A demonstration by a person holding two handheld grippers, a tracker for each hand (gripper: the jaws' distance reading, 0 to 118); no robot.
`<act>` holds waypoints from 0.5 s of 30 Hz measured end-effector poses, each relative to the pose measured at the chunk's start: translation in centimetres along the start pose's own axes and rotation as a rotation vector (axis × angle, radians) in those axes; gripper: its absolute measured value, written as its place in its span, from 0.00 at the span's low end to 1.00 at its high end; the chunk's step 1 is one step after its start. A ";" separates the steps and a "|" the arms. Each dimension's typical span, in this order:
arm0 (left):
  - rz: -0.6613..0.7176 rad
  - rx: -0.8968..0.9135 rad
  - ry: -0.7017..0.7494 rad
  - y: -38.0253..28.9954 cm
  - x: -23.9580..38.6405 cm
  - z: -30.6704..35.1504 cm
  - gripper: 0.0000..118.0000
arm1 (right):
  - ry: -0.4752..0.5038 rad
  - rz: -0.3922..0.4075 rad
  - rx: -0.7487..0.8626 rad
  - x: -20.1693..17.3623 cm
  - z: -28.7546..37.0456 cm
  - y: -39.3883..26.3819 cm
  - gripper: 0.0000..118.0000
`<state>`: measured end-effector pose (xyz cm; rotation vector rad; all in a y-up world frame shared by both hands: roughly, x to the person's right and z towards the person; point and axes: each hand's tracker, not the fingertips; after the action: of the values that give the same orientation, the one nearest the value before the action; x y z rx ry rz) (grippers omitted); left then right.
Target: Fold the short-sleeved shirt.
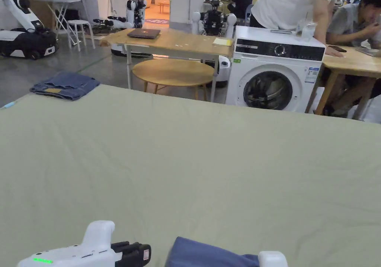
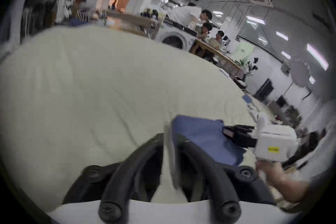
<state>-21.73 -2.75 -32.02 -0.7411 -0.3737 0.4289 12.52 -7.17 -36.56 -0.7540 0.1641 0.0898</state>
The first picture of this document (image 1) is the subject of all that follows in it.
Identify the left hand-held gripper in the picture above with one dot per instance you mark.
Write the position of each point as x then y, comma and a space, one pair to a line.
89, 253

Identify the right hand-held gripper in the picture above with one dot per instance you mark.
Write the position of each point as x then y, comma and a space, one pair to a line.
272, 260

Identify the dark blue shirt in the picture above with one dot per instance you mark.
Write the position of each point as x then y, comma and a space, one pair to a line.
205, 253

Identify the bed with pale green sheet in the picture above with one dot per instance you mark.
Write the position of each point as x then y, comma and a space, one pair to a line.
190, 171

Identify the folded blue jeans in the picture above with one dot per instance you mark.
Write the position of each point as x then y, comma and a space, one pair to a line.
66, 86

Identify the white washing machine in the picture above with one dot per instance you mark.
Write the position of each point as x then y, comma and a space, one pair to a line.
273, 70

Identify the wooden desk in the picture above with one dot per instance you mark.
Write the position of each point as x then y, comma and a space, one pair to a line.
351, 63

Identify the white and black robot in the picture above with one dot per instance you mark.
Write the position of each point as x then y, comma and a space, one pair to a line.
20, 32

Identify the white humanoid robot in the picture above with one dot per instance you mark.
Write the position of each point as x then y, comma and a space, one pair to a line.
131, 12

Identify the black robot with white arms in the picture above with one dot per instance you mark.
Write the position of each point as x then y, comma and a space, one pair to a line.
215, 18

